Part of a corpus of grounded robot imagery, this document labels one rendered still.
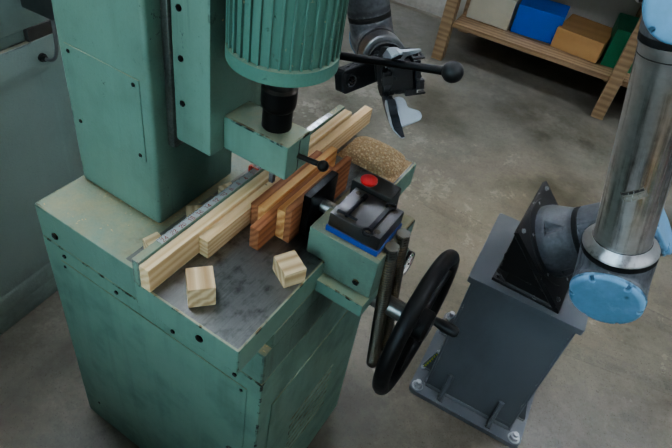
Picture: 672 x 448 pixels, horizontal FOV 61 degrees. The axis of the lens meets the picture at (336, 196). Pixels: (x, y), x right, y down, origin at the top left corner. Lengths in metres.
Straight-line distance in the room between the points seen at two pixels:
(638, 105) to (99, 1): 0.90
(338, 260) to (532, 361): 0.87
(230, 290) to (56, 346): 1.16
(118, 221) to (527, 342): 1.08
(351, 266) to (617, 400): 1.45
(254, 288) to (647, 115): 0.72
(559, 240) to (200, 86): 0.95
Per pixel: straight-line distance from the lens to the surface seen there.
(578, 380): 2.22
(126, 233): 1.18
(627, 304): 1.33
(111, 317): 1.32
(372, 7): 1.21
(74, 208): 1.25
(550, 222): 1.52
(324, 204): 1.01
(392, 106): 1.05
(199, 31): 0.92
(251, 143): 0.99
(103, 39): 1.03
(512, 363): 1.75
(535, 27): 3.77
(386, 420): 1.89
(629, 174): 1.18
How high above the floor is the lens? 1.63
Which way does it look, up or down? 41 degrees down
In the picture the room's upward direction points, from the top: 11 degrees clockwise
